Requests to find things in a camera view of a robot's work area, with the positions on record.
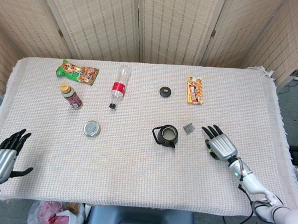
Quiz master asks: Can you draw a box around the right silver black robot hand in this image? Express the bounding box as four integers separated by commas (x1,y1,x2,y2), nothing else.
200,123,240,163

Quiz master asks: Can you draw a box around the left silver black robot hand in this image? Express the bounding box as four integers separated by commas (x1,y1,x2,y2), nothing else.
0,127,35,186

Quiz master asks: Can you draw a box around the grey pyramid tea bag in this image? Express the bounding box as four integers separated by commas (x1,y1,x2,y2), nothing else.
182,122,195,136

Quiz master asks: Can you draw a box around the black teapot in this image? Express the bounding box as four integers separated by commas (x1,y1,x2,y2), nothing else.
151,124,180,149

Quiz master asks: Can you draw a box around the clear plastic bag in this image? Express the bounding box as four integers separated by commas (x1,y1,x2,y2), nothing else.
27,199,86,224

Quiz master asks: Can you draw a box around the black teapot lid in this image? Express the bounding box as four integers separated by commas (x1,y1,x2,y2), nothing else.
159,86,172,98

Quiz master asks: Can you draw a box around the green snack bag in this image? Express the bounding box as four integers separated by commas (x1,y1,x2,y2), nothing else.
55,59,100,86

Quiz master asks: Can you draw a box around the yellow snack box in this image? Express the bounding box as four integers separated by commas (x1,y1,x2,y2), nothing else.
185,75,205,106

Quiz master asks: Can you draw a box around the brown drink bottle yellow cap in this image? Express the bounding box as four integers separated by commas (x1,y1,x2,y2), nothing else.
58,83,84,110

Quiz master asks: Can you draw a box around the round metal tin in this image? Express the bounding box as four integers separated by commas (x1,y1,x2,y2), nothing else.
83,120,101,138

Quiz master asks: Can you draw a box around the white woven tablecloth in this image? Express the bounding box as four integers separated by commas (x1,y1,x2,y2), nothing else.
0,53,298,220

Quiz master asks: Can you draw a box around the blue grey chair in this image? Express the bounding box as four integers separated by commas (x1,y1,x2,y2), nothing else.
87,204,196,224

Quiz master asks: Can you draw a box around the clear bottle red label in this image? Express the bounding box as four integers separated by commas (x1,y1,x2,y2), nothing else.
108,64,131,110

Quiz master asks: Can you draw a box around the woven folding screen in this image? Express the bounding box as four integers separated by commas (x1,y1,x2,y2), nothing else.
0,0,298,115

